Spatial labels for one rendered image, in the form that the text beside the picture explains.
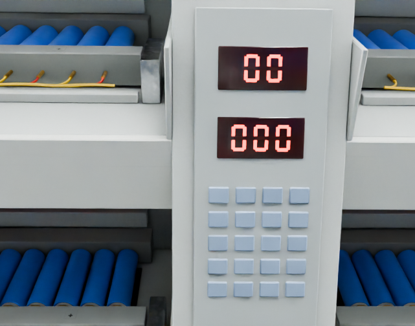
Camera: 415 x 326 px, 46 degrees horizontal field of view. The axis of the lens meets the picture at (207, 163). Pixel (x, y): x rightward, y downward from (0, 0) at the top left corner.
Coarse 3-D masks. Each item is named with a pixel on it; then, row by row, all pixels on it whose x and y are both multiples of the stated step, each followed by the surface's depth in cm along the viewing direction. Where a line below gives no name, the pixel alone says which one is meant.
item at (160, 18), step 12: (156, 0) 44; (168, 0) 44; (0, 12) 44; (12, 12) 44; (24, 12) 44; (156, 12) 44; (168, 12) 44; (156, 24) 44; (168, 24) 44; (156, 36) 44; (156, 216) 48; (168, 216) 48; (156, 228) 48; (168, 228) 48; (348, 228) 48; (360, 228) 48; (372, 228) 48; (384, 228) 48; (396, 228) 48; (408, 228) 48; (156, 240) 48; (168, 240) 48
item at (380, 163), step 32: (384, 0) 41; (384, 32) 39; (352, 64) 25; (384, 64) 32; (352, 96) 25; (384, 96) 30; (352, 128) 26; (384, 128) 28; (352, 160) 27; (384, 160) 27; (352, 192) 28; (384, 192) 28
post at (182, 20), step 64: (192, 0) 25; (256, 0) 25; (320, 0) 25; (192, 64) 25; (192, 128) 26; (192, 192) 27; (192, 256) 27; (320, 256) 27; (192, 320) 28; (320, 320) 28
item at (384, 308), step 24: (360, 216) 45; (384, 216) 45; (408, 216) 45; (360, 240) 44; (384, 240) 44; (408, 240) 44; (360, 264) 42; (384, 264) 42; (408, 264) 42; (360, 288) 39; (384, 288) 39; (408, 288) 39; (336, 312) 36; (360, 312) 36; (384, 312) 36; (408, 312) 36
